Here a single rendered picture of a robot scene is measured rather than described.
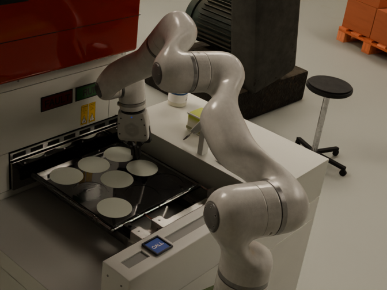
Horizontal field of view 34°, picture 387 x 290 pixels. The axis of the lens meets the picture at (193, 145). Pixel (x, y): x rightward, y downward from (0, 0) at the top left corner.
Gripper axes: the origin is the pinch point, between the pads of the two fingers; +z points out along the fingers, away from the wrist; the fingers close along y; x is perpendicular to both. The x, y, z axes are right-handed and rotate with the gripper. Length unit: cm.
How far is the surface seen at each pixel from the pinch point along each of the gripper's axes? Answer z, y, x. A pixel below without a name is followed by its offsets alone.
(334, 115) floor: 103, 73, 267
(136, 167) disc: 2.4, 1.8, -6.1
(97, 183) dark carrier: 1.2, -6.9, -19.5
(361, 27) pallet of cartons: 86, 99, 442
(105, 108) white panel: -11.3, -11.9, 7.9
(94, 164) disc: 0.6, -11.1, -9.4
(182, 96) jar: -7.7, 9.4, 29.8
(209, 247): 6, 31, -39
